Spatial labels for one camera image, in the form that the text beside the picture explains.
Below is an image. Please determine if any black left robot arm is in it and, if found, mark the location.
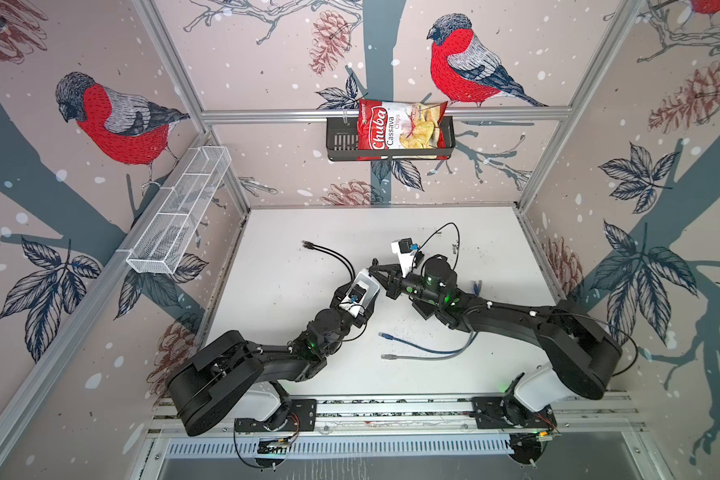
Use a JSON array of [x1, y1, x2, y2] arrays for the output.
[[166, 272, 380, 437]]

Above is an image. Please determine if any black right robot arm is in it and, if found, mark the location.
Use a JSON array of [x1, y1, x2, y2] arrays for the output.
[[368, 256, 622, 428]]

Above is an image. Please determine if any red cassava chips bag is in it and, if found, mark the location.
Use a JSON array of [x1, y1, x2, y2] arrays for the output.
[[356, 100, 447, 152]]

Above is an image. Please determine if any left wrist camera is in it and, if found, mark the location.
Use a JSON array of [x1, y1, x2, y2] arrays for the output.
[[338, 284, 367, 318]]

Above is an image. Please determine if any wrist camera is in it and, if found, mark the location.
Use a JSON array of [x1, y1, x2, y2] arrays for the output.
[[391, 238, 424, 278], [338, 284, 367, 318]]

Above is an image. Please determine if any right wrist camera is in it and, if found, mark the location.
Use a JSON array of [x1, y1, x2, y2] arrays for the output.
[[391, 238, 424, 278]]

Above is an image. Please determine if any black ethernet cable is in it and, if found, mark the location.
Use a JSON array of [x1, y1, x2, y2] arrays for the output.
[[301, 239, 358, 289]]

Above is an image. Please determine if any grey ethernet cable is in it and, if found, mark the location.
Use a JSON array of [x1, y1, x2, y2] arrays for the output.
[[380, 329, 480, 362]]

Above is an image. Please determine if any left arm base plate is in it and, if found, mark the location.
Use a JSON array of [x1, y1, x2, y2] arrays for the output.
[[234, 399, 317, 434]]

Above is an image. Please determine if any black wall basket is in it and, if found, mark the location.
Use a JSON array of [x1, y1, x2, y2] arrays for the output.
[[326, 116, 456, 162]]

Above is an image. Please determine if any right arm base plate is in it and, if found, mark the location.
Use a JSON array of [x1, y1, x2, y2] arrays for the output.
[[470, 396, 557, 430]]

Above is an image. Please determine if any white wire mesh shelf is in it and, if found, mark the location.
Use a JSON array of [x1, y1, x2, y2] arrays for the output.
[[126, 146, 231, 275]]

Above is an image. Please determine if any aluminium mounting rail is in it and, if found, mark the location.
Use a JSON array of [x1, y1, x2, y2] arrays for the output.
[[146, 391, 643, 438]]

